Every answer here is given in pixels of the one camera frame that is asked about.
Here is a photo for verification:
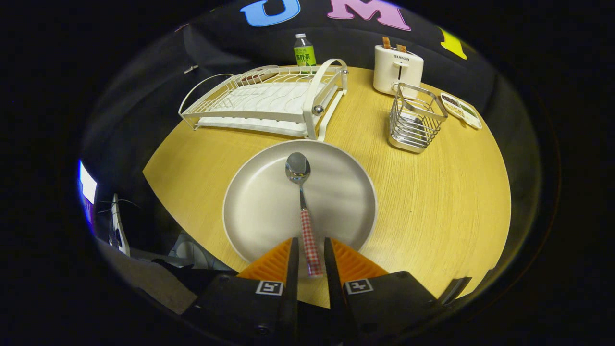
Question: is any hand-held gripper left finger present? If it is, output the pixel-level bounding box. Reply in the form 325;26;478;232
185;237;300;346

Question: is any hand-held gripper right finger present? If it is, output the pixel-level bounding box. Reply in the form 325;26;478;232
323;237;445;346

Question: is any spoon with red checked handle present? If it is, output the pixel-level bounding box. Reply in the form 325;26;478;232
284;152;324;278

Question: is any white round plate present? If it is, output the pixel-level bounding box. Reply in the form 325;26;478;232
222;139;379;279

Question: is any white wire dish rack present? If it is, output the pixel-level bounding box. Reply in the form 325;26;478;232
178;58;349;143

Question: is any steel wire basket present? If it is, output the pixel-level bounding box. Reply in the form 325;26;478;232
388;82;449;154

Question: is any beige plate with meat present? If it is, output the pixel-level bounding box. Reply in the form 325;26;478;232
237;64;280;86

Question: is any white stand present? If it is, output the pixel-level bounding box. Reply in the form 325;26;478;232
109;193;132;258

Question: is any divided tray of beans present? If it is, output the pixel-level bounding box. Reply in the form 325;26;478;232
440;91;483;130

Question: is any bright screen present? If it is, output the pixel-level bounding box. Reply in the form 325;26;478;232
77;160;98;227

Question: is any cream toaster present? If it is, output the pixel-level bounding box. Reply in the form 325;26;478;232
372;44;425;96

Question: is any green label drink bottle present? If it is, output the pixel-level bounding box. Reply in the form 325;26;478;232
293;33;318;68

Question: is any black edge bracket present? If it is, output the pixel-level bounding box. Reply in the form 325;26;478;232
438;276;473;306

